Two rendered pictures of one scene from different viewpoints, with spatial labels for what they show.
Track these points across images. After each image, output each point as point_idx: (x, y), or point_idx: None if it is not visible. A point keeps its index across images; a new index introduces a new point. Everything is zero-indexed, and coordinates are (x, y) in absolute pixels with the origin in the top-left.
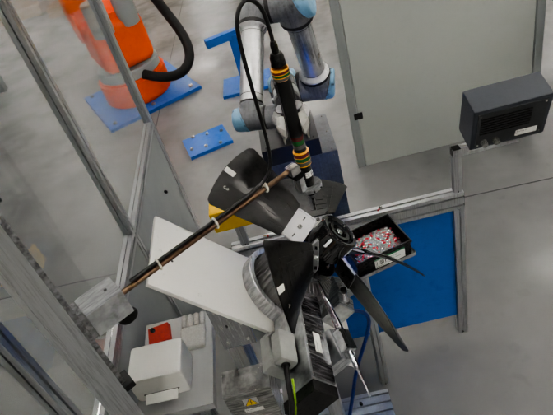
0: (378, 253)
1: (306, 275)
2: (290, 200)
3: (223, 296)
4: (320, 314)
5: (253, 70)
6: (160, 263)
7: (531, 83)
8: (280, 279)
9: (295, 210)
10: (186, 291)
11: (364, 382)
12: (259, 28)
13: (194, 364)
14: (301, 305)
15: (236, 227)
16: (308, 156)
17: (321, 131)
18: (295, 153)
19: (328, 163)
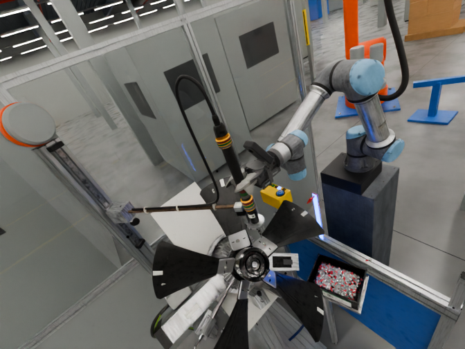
0: (315, 291)
1: (202, 273)
2: (243, 221)
3: (189, 242)
4: (218, 296)
5: (294, 122)
6: (144, 210)
7: None
8: (160, 267)
9: (240, 229)
10: (169, 228)
11: None
12: (320, 93)
13: None
14: (188, 286)
15: (272, 206)
16: (247, 206)
17: (380, 179)
18: (241, 198)
19: (364, 203)
